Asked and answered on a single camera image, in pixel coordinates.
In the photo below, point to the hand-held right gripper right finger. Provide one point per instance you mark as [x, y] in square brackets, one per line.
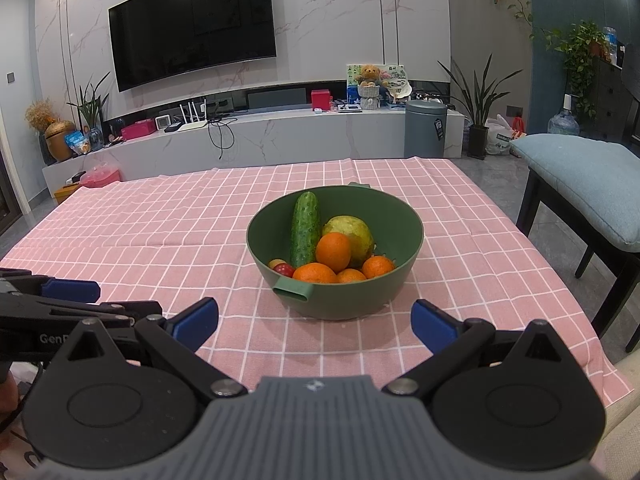
[432, 325]

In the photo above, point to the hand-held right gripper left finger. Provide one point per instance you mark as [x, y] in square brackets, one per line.
[197, 322]

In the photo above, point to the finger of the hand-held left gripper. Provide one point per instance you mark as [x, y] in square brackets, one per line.
[70, 291]
[115, 310]

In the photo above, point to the green colander bowl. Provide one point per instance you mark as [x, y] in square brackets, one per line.
[350, 300]

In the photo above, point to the brown longan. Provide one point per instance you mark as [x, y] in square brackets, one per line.
[276, 262]

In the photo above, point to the red cherry tomato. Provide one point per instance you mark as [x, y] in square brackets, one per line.
[284, 270]

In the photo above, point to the large dimpled orange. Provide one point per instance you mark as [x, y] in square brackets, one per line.
[314, 274]

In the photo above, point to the pink checked tablecloth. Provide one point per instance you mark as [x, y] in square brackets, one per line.
[150, 240]

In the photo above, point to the orange box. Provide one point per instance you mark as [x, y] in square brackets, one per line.
[67, 191]

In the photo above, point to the pink plastic container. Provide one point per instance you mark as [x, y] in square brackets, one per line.
[100, 176]

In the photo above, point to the green cucumber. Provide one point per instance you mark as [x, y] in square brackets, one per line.
[306, 227]

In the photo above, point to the blue snack bag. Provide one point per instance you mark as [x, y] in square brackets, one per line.
[77, 142]

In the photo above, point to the golden vase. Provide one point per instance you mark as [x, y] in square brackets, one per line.
[59, 137]

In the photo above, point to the dark wooden chair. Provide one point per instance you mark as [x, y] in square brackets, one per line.
[530, 200]

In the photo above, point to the pink tissue box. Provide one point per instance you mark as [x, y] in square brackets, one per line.
[138, 129]

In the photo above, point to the dried flower bunch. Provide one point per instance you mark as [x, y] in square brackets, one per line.
[40, 115]

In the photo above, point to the green potted grass plant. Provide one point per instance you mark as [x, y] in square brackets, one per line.
[90, 105]

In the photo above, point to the small white desk clock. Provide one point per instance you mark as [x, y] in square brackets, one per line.
[162, 122]

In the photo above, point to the grey-blue trash bin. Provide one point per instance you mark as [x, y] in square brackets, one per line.
[425, 127]

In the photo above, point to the white plastic bag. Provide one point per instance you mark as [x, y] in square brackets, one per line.
[497, 135]

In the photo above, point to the white wifi router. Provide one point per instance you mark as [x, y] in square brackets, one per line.
[192, 120]

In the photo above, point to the light blue seat cushion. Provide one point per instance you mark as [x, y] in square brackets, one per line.
[575, 170]

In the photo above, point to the white marble tv cabinet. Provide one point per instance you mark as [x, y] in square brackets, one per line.
[300, 135]

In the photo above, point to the long-leaf potted plant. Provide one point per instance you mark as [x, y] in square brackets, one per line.
[475, 105]

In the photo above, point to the kitchen scale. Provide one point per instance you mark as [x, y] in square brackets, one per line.
[348, 108]

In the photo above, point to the white knit basket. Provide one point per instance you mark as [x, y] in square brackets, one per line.
[369, 96]

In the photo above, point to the large water jug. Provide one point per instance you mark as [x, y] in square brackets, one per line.
[564, 120]

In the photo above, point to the round printed fan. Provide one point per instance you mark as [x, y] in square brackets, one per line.
[395, 80]

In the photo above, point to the red box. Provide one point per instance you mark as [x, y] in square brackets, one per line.
[321, 100]

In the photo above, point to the brown teddy bear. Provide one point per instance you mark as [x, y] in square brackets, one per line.
[370, 76]

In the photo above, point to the dark storage cabinet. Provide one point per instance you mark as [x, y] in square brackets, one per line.
[615, 100]

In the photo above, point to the black flat-screen television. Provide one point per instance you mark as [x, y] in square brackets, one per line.
[192, 25]

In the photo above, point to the leafy pothos plant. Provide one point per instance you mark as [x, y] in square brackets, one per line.
[580, 55]

